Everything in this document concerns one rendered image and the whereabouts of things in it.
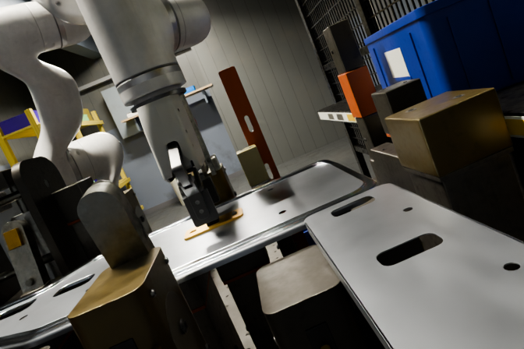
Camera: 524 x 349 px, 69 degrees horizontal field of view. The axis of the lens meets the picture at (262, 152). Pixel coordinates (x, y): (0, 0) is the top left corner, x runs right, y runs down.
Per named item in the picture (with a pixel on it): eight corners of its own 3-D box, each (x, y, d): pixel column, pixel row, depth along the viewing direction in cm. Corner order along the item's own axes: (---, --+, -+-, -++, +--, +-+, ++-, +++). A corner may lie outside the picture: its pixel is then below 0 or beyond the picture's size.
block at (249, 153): (318, 345, 67) (235, 153, 62) (313, 333, 70) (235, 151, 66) (336, 336, 67) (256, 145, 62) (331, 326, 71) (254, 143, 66)
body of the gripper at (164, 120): (137, 103, 54) (170, 175, 56) (116, 102, 44) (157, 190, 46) (186, 83, 55) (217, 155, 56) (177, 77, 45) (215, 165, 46)
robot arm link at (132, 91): (127, 90, 54) (136, 111, 54) (107, 87, 45) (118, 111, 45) (182, 68, 54) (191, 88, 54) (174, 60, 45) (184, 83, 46)
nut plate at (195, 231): (184, 241, 50) (180, 233, 50) (187, 232, 54) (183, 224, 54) (243, 216, 50) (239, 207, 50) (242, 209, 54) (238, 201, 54)
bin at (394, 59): (450, 110, 48) (416, 8, 46) (384, 101, 78) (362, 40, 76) (585, 57, 46) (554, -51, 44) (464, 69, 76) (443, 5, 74)
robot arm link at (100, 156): (82, 230, 110) (42, 154, 107) (140, 199, 121) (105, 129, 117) (90, 232, 100) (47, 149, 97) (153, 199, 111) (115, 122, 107)
